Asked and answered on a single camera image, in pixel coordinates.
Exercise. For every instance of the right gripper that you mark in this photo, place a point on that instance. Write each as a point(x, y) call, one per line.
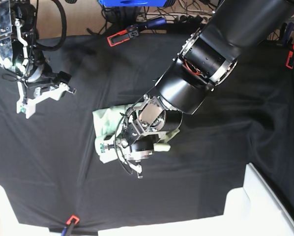
point(49, 86)

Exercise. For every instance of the red black clamp top centre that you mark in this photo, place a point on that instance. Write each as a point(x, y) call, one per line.
point(134, 31)

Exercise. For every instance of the black table cloth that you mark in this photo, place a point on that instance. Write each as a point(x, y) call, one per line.
point(50, 170)

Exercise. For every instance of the white table frame left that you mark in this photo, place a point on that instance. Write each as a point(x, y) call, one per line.
point(9, 225)

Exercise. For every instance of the white table frame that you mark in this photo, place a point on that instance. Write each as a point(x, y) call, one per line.
point(255, 210)
point(9, 225)

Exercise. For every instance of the white table frame right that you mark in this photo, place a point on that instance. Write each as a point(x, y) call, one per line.
point(255, 210)

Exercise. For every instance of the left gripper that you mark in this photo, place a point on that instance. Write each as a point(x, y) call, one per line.
point(130, 157)

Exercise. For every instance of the red blue clamp bottom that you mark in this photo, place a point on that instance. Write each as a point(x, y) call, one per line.
point(70, 225)

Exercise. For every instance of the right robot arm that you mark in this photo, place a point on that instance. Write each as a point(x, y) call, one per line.
point(22, 56)

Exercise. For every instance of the light green T-shirt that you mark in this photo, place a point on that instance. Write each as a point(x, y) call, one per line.
point(105, 123)

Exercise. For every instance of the blue clamp handle right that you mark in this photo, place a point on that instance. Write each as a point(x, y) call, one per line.
point(285, 33)

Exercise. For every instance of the red black clamp right edge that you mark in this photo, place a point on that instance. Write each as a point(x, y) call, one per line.
point(290, 58)

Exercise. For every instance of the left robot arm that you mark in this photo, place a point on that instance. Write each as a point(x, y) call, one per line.
point(204, 62)

